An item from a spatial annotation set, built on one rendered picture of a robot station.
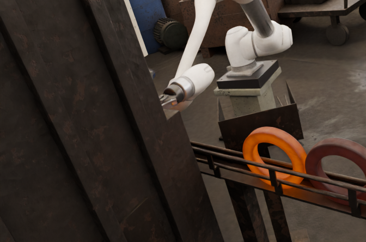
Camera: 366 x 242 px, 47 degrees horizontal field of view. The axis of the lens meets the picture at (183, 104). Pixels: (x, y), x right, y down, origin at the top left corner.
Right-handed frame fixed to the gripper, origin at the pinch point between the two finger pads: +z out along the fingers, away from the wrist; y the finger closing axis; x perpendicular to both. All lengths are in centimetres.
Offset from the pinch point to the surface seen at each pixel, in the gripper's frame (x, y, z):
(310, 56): -67, 48, -231
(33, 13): 47, -27, 40
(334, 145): 0, -70, 3
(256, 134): 0.5, -48.8, 3.1
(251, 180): -16.5, -42.7, 2.0
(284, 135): 0, -56, 2
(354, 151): -1, -74, 3
